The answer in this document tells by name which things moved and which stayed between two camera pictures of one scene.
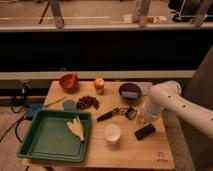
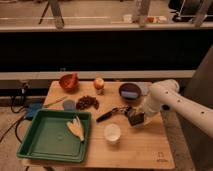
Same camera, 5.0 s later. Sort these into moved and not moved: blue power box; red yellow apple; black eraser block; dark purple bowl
Moved: black eraser block
Not moved: blue power box; red yellow apple; dark purple bowl
